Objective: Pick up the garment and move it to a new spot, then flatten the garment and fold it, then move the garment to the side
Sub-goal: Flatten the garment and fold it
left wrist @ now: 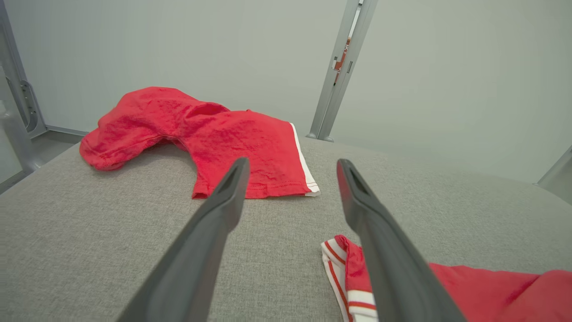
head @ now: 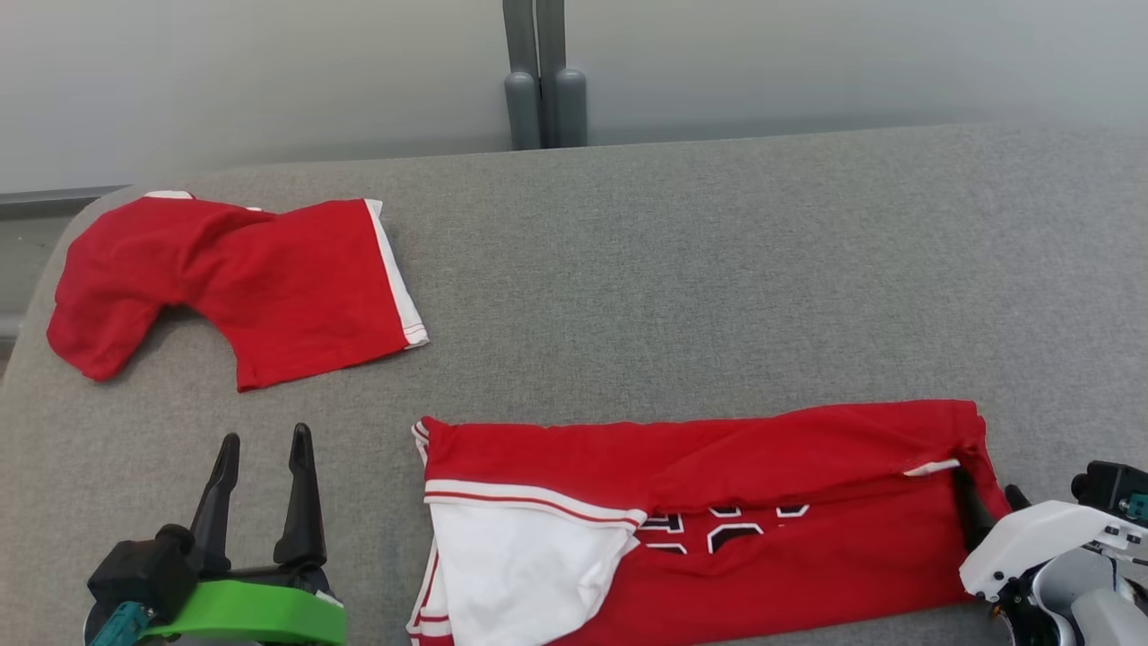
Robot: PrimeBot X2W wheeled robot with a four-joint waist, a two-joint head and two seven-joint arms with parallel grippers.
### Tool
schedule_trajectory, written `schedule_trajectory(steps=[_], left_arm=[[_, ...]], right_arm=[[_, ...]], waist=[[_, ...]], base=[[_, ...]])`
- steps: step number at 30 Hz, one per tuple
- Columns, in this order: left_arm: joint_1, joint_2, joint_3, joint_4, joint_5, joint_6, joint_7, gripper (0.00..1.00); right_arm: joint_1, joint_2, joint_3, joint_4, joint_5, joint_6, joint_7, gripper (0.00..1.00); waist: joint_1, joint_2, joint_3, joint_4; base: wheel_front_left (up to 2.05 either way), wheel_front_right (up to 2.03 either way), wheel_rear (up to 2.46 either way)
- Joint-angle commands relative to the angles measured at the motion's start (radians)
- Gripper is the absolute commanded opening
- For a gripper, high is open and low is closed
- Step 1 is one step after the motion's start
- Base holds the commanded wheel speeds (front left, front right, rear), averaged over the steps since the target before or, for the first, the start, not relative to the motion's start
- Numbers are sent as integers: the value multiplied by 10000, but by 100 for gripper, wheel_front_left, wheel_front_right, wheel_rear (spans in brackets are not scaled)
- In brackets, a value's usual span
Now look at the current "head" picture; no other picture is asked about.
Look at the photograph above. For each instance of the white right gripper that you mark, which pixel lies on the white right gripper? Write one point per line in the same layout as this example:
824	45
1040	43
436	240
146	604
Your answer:
1031	538

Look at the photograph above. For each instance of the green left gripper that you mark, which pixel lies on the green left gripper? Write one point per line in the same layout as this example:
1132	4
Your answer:
260	615

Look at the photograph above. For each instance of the red basketball jersey white sleeves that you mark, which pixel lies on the red basketball jersey white sleeves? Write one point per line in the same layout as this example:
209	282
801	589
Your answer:
807	574

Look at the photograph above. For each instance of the red shorts white stripe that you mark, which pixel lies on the red shorts white stripe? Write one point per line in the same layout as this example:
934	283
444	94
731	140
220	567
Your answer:
287	287

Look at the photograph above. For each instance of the grey fabric sofa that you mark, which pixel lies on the grey fabric sofa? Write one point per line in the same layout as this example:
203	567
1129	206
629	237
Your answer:
673	296

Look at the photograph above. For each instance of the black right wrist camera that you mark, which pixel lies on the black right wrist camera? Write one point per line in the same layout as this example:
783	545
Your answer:
1108	484

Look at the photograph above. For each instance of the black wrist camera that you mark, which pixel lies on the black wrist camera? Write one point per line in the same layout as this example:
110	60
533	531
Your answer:
1108	484
143	570

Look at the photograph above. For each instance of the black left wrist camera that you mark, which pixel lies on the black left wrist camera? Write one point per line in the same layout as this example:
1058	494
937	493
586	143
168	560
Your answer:
143	570

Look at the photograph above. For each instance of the teal right camera connector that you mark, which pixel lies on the teal right camera connector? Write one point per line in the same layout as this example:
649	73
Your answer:
1139	507

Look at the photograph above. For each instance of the teal camera connector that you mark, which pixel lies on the teal camera connector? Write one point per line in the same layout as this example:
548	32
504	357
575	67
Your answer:
121	624
1139	507

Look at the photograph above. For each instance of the teal left camera connector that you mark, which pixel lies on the teal left camera connector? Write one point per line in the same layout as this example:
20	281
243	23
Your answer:
121	624

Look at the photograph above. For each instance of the grey partition post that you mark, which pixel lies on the grey partition post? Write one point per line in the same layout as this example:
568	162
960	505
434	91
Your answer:
522	99
565	99

